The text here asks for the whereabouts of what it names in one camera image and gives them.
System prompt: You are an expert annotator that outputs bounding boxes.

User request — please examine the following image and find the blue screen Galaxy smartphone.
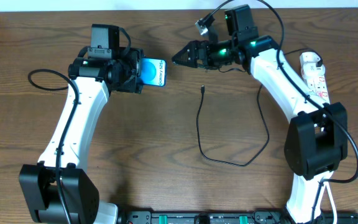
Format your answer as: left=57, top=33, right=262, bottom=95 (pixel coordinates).
left=140, top=58, right=167, bottom=86

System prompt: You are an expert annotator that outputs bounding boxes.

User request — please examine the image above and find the black USB charging cable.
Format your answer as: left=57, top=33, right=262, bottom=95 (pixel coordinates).
left=196, top=47, right=324, bottom=167

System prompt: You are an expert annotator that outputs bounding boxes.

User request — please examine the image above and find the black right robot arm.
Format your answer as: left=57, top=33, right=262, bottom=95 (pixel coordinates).
left=172, top=5, right=347, bottom=223

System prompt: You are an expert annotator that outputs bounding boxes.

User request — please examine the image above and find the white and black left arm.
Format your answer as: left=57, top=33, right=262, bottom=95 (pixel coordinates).
left=19, top=24, right=144, bottom=223

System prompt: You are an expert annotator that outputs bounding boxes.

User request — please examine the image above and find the white USB charger plug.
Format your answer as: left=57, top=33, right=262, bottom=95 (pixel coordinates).
left=300, top=52, right=323, bottom=73

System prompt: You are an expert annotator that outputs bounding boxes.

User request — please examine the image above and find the white power strip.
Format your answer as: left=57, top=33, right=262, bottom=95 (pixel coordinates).
left=301, top=64, right=330, bottom=103

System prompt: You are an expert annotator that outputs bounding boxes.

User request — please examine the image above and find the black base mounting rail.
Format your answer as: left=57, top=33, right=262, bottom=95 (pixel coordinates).
left=116, top=210, right=358, bottom=224

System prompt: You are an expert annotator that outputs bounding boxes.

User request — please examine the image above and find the white power strip cord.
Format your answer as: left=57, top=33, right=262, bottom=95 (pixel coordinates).
left=318, top=180, right=338, bottom=224

